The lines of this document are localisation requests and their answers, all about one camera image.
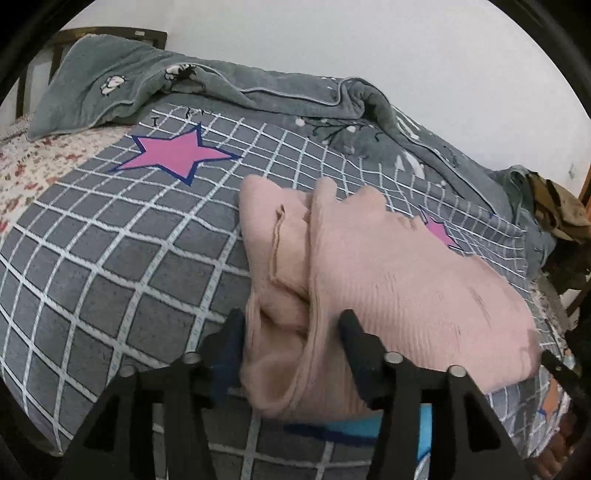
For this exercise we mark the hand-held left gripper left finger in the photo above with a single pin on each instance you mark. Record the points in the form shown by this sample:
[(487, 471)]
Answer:
[(226, 360)]

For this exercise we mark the floral bed sheet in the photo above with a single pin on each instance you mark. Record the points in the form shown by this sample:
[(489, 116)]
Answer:
[(32, 161)]

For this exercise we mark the pink knitted sweater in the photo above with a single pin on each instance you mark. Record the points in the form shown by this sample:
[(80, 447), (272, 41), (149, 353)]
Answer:
[(392, 286)]

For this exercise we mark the person's right hand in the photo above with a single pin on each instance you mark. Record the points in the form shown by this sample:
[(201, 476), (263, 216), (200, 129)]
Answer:
[(558, 452)]

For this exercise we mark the brown clothes pile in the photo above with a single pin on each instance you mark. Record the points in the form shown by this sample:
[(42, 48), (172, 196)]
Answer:
[(558, 207)]

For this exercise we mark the dark wooden chair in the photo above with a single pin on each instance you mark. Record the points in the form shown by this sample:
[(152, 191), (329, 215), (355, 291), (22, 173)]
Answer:
[(561, 300)]

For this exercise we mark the grey-green quilt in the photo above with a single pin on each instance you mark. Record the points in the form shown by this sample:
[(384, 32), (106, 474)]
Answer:
[(138, 74)]

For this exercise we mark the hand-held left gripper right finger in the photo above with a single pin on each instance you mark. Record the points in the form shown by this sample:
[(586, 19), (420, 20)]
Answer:
[(364, 374)]

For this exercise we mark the dark wooden bed headboard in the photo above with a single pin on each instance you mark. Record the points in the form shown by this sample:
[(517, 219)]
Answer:
[(55, 50)]

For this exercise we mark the grey checked blanket with stars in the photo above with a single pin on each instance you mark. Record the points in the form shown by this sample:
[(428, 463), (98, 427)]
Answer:
[(115, 258)]

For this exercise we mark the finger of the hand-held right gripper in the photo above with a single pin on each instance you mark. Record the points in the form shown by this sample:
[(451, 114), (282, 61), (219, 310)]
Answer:
[(563, 374)]

